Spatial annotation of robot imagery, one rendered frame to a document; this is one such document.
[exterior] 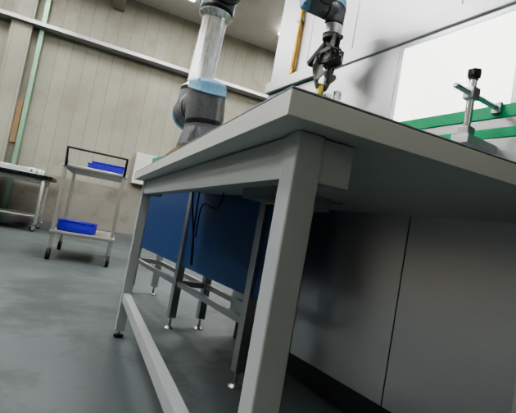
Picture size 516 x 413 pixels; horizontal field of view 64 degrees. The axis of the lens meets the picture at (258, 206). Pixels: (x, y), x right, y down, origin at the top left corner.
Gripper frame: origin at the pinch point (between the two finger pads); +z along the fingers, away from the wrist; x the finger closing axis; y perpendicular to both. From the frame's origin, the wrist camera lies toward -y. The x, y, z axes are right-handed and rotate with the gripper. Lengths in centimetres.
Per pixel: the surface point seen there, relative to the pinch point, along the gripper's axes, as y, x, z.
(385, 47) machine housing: 18.8, 13.1, -15.9
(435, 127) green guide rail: 59, -3, 25
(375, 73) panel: 16.8, 12.3, -5.9
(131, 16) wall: -639, 21, -279
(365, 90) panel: 13.0, 12.2, 0.1
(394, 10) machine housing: 18.0, 15.3, -31.7
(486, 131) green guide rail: 74, -3, 28
